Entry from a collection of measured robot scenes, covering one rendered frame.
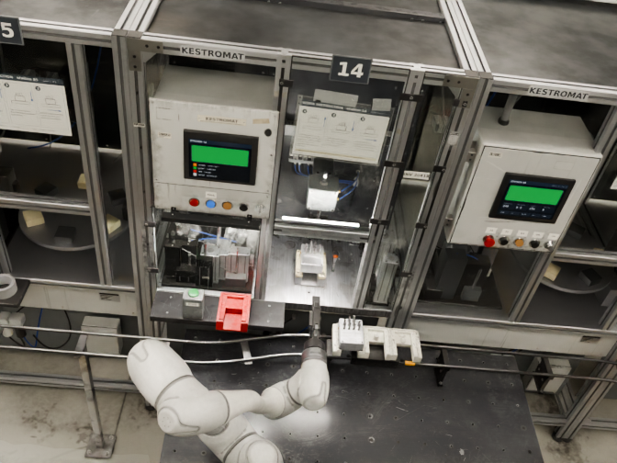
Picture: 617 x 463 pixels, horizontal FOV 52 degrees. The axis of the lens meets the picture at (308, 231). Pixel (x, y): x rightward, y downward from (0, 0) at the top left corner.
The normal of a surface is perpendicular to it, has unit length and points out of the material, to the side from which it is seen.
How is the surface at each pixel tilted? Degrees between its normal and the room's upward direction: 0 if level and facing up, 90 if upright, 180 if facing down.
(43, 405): 0
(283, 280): 0
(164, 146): 90
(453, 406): 0
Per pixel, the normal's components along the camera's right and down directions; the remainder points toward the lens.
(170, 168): -0.01, 0.67
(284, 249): 0.12, -0.74
